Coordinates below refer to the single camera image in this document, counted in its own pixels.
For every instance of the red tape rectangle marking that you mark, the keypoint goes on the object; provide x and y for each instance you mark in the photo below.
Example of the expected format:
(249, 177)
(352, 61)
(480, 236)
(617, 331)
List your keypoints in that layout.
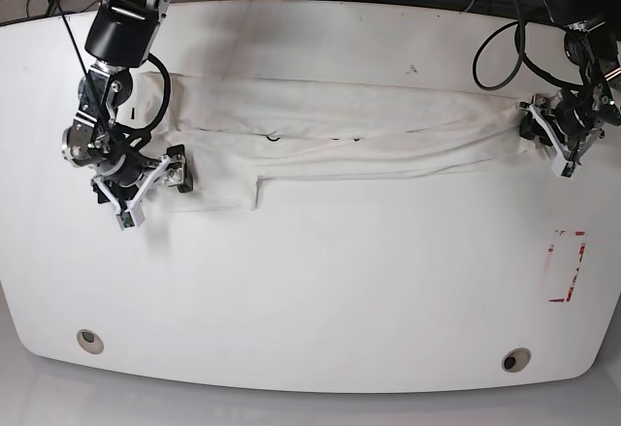
(562, 265)

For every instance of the white T-shirt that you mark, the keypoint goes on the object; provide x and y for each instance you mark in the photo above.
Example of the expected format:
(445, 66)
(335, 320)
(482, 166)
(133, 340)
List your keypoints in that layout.
(242, 132)

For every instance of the right table cable grommet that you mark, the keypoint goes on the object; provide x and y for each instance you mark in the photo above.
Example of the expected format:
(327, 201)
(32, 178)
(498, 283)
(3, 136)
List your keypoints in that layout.
(516, 360)

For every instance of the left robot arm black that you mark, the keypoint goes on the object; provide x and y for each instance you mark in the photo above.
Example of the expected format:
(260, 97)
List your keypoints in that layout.
(592, 28)

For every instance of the left table cable grommet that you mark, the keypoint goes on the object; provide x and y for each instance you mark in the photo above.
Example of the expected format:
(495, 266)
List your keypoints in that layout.
(90, 342)

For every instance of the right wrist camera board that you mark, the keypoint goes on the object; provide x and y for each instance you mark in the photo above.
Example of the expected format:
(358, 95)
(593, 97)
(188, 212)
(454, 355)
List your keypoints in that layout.
(130, 219)

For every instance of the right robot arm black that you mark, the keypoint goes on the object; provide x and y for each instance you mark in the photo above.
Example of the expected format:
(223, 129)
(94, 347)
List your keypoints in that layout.
(120, 39)

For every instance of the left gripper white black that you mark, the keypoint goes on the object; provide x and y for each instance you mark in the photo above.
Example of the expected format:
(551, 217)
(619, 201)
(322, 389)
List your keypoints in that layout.
(551, 123)

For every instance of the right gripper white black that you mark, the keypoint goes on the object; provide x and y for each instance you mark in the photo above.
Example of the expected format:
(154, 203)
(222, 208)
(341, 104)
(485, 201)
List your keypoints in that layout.
(125, 185)

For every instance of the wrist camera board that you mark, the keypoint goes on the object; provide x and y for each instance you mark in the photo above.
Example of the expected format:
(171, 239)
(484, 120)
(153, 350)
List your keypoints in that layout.
(562, 167)
(130, 219)

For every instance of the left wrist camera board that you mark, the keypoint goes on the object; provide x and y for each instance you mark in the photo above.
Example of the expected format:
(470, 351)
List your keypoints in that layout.
(562, 167)

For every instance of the table cable grommet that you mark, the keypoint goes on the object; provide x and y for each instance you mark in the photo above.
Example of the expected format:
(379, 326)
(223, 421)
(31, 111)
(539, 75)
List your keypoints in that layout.
(90, 342)
(516, 360)

